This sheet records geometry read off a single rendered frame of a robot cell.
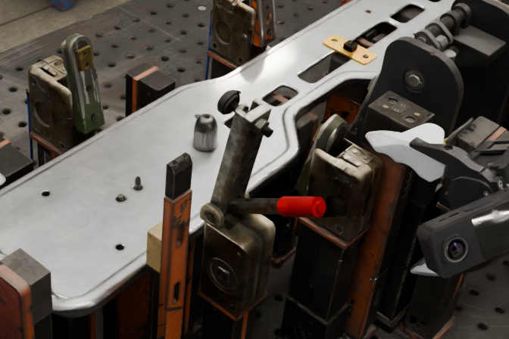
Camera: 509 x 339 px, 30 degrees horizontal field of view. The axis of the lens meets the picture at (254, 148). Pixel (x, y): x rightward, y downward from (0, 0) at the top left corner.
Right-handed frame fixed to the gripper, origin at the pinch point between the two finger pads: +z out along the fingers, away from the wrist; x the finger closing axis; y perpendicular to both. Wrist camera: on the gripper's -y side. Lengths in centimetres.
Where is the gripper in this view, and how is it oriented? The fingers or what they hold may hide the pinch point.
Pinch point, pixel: (382, 207)
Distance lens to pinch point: 94.0
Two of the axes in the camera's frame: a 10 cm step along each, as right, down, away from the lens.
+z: -6.9, 0.3, 7.2
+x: -3.4, -9.0, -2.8
